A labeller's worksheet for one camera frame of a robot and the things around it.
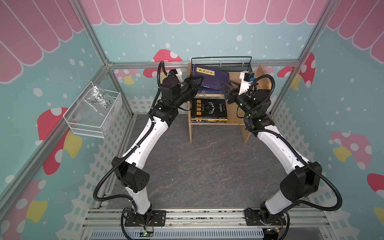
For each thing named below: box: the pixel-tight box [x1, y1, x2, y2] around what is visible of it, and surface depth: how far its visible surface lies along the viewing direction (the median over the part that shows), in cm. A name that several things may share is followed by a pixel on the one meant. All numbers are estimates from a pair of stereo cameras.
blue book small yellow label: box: [197, 90, 224, 94], surface depth 71 cm
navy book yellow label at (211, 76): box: [193, 64, 230, 87], surface depth 73 cm
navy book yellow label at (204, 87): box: [198, 85, 223, 91], surface depth 68 cm
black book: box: [190, 98, 228, 118], surface depth 87 cm
